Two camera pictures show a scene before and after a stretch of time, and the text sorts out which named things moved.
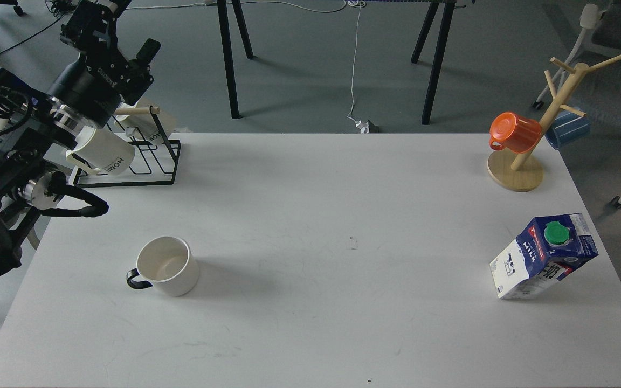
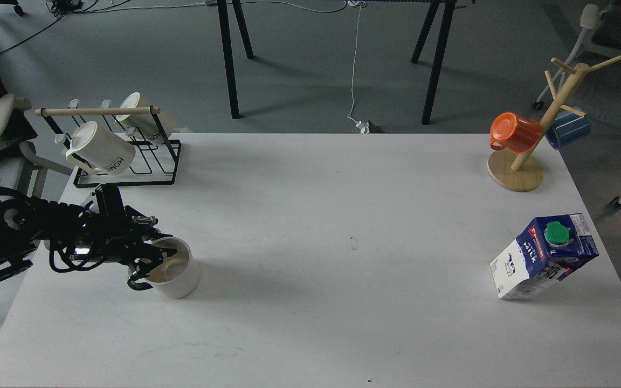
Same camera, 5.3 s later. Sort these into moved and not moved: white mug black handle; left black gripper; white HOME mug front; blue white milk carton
Moved: left black gripper
Not moved: blue white milk carton; white HOME mug front; white mug black handle
